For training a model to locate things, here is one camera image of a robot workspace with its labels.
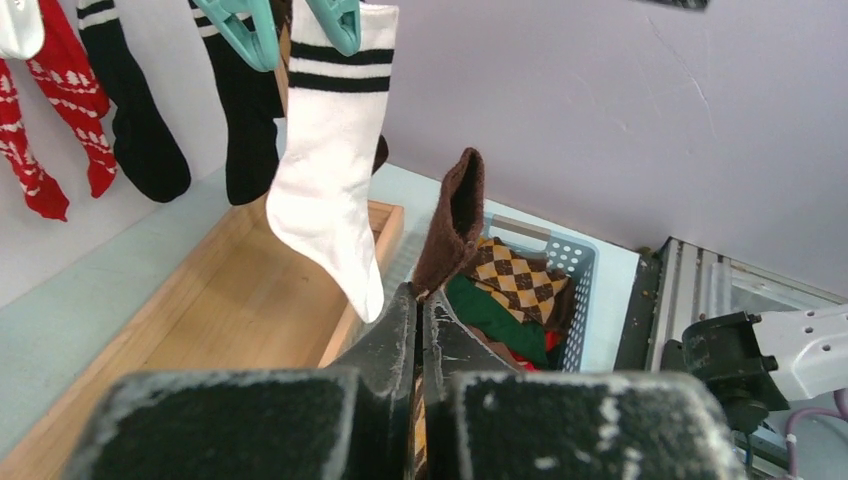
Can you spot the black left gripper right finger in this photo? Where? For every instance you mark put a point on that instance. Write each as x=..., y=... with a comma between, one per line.
x=487, y=421

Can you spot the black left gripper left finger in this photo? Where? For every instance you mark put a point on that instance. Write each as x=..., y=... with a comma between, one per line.
x=349, y=420

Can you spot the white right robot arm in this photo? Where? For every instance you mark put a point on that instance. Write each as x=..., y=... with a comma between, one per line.
x=756, y=364

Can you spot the white oval clip hanger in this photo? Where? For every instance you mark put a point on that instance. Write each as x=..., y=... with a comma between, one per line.
x=22, y=29

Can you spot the green sock in basket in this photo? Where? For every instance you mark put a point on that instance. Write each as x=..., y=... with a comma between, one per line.
x=477, y=308

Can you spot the light blue plastic basket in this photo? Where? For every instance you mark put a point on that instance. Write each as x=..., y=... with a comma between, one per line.
x=575, y=260

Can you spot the black sock white stripes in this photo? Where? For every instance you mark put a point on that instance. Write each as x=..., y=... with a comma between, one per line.
x=251, y=104

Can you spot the red patterned sock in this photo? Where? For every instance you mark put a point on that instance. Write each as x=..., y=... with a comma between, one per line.
x=62, y=71
x=40, y=191

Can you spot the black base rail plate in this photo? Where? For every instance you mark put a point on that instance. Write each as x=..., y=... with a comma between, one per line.
x=636, y=334

